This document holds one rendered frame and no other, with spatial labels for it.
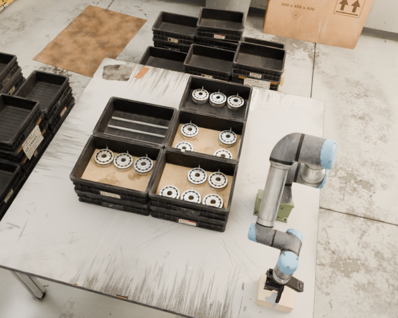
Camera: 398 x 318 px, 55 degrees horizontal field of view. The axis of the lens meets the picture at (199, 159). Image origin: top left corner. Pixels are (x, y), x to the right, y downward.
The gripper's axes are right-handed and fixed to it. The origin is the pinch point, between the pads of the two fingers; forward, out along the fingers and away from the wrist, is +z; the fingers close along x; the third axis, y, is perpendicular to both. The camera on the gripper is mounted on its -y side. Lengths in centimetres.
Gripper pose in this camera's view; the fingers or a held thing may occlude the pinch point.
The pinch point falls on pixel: (276, 291)
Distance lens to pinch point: 187.3
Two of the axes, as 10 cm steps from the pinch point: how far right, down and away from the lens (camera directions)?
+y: -9.7, -2.1, 1.1
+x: -2.4, 7.6, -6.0
